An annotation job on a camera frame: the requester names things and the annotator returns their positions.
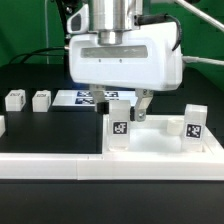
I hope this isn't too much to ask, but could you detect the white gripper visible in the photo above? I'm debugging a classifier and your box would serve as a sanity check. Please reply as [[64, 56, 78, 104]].
[[67, 3, 182, 122]]

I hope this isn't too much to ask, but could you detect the white square table top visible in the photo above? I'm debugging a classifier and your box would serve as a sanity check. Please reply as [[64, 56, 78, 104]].
[[103, 115, 224, 156]]

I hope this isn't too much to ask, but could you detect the white sheet with markers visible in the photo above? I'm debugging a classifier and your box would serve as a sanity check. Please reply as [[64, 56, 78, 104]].
[[53, 90, 137, 106]]

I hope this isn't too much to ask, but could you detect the white U-shaped obstacle fence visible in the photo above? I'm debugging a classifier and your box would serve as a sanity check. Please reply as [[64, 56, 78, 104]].
[[0, 116, 224, 180]]

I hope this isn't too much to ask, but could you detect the white camera cable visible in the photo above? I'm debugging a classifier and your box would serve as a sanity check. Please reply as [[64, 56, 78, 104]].
[[173, 0, 224, 67]]

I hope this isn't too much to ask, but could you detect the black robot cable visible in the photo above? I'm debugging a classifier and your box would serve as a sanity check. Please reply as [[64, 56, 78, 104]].
[[7, 0, 78, 65]]

